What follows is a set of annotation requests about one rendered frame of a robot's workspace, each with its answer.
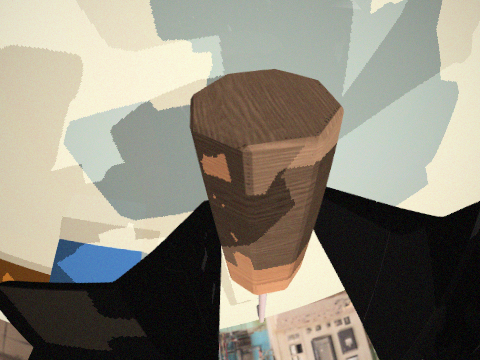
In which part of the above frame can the yellow flat bar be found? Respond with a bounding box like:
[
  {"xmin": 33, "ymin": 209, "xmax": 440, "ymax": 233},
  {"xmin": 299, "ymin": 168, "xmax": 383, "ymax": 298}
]
[{"xmin": 0, "ymin": 259, "xmax": 51, "ymax": 283}]

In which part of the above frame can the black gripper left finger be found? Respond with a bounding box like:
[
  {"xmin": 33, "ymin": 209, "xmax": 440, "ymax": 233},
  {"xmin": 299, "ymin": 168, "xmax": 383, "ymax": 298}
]
[{"xmin": 0, "ymin": 200, "xmax": 221, "ymax": 360}]

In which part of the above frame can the blue block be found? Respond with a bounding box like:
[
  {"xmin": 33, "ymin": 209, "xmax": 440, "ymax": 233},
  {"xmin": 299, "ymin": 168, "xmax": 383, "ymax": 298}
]
[{"xmin": 49, "ymin": 239, "xmax": 141, "ymax": 283}]

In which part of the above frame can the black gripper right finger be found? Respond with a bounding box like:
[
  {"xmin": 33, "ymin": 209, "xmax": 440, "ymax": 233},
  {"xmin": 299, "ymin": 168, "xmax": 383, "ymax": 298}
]
[{"xmin": 313, "ymin": 187, "xmax": 480, "ymax": 360}]

